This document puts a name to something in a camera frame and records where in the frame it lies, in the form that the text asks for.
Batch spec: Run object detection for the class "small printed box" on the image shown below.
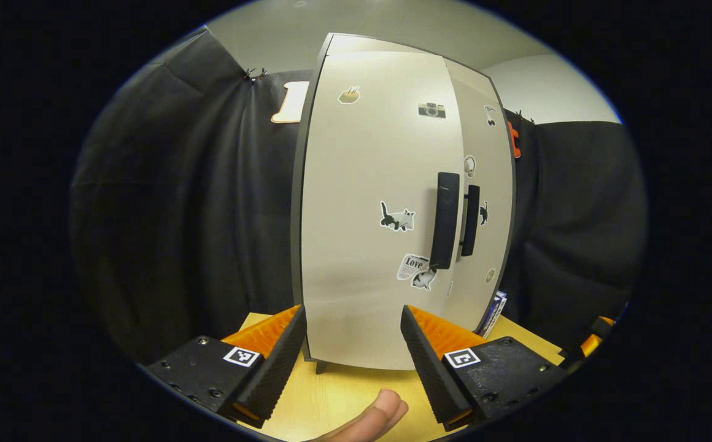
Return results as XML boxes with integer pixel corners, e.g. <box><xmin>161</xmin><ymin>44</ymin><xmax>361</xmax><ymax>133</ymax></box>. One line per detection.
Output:
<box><xmin>479</xmin><ymin>290</ymin><xmax>508</xmax><ymax>338</ymax></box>

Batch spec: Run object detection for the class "white shoe cabinet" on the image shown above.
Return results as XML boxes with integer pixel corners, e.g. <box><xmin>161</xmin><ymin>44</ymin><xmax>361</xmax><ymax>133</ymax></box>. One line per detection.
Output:
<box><xmin>290</xmin><ymin>32</ymin><xmax>516</xmax><ymax>375</ymax></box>

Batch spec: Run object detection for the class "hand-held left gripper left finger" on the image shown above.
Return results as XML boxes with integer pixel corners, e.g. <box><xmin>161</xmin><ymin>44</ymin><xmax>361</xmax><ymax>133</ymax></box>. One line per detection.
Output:
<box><xmin>146</xmin><ymin>304</ymin><xmax>308</xmax><ymax>429</ymax></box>

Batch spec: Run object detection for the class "black door handle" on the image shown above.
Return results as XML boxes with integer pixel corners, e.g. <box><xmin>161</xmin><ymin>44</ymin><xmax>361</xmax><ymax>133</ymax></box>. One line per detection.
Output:
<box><xmin>461</xmin><ymin>184</ymin><xmax>481</xmax><ymax>257</ymax></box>
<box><xmin>430</xmin><ymin>172</ymin><xmax>460</xmax><ymax>270</ymax></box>

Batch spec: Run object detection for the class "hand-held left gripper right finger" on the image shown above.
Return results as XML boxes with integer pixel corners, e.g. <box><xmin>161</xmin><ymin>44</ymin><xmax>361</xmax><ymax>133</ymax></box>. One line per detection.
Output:
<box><xmin>401</xmin><ymin>305</ymin><xmax>568</xmax><ymax>432</ymax></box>

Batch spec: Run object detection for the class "white shoe cabinet door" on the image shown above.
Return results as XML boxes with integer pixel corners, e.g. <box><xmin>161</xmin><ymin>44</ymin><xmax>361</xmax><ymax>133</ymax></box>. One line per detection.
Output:
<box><xmin>444</xmin><ymin>58</ymin><xmax>517</xmax><ymax>335</ymax></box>
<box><xmin>300</xmin><ymin>49</ymin><xmax>468</xmax><ymax>371</ymax></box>

